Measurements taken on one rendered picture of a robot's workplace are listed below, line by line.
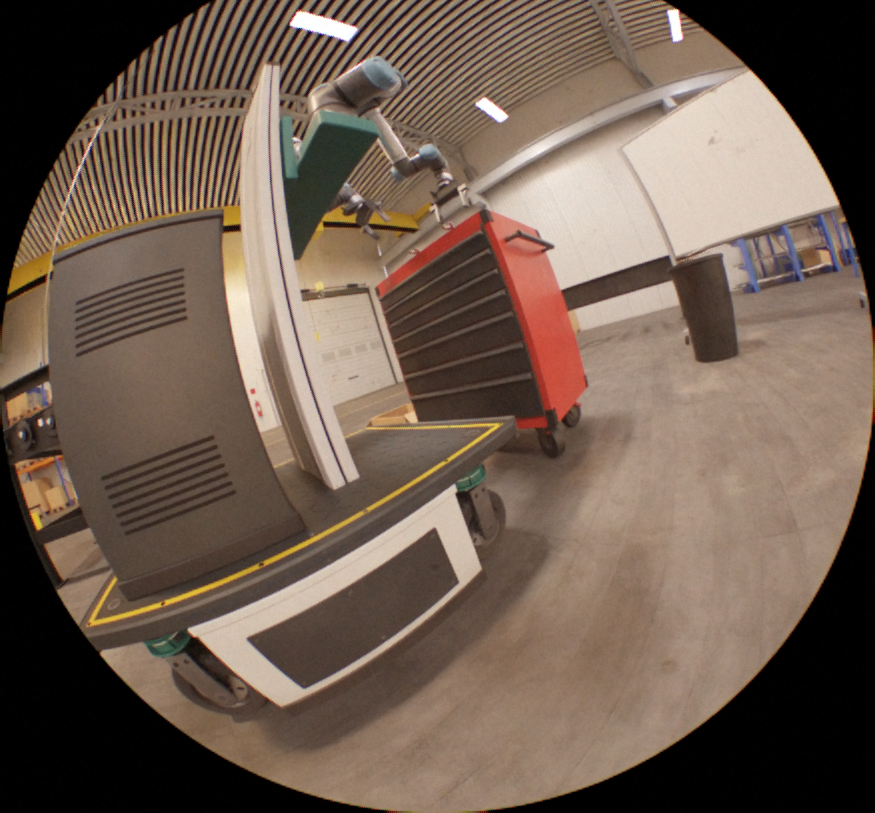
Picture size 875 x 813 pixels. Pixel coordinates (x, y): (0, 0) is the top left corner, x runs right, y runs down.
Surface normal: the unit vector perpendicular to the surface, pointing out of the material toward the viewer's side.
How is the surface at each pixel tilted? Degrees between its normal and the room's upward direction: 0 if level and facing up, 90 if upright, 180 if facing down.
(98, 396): 90
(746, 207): 90
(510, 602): 0
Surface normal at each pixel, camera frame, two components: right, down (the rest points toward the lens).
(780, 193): -0.90, 0.31
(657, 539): -0.30, -0.95
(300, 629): 0.65, -0.16
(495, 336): -0.68, 0.26
